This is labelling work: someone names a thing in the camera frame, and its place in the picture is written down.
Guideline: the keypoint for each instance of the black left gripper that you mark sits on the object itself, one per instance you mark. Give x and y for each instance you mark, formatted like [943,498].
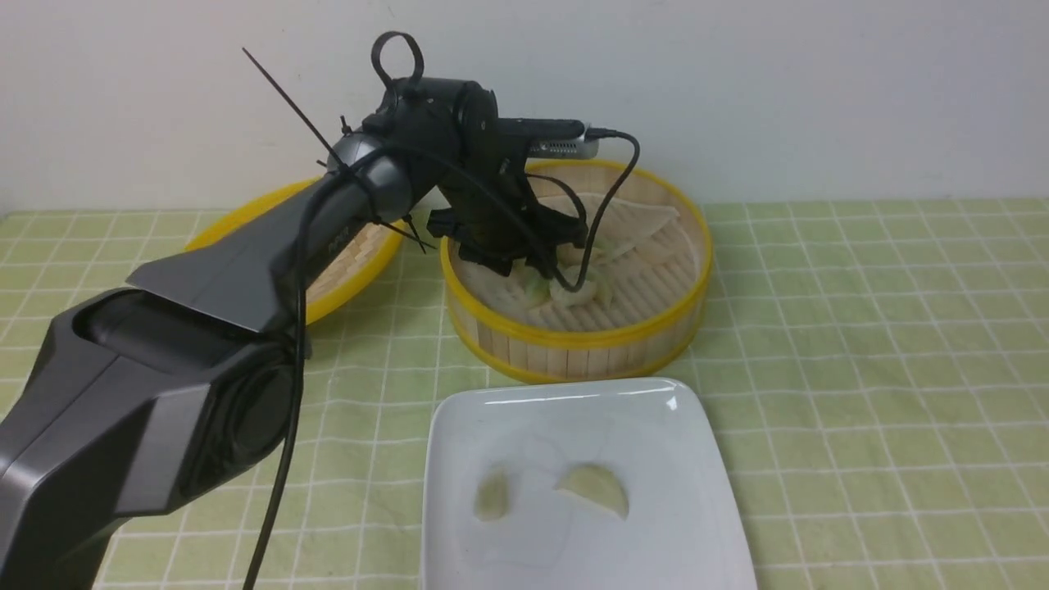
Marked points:
[493,213]

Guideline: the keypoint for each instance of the pale green steamed dumpling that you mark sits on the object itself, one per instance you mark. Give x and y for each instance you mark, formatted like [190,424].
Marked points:
[492,498]

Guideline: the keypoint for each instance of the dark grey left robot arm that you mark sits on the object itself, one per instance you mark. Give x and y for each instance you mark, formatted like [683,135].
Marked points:
[144,398]

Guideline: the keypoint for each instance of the white square plate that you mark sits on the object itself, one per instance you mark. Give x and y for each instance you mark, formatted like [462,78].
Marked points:
[683,531]

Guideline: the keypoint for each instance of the yellow rimmed bamboo steamer lid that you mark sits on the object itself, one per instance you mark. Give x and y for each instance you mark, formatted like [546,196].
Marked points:
[358,264]

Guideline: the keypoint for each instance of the white dumpling in steamer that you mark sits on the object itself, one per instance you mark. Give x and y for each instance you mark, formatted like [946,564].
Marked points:
[596,290]

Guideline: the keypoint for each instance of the white steamer liner paper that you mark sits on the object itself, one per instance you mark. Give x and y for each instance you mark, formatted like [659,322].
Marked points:
[624,225]

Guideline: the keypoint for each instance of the yellow rimmed bamboo steamer basket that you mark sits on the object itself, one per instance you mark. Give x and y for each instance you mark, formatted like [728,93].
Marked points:
[659,303]

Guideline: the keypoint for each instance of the black cable tie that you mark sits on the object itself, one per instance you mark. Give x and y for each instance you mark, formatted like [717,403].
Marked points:
[295,106]

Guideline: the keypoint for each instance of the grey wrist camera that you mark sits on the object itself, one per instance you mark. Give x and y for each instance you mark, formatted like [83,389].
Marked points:
[562,139]

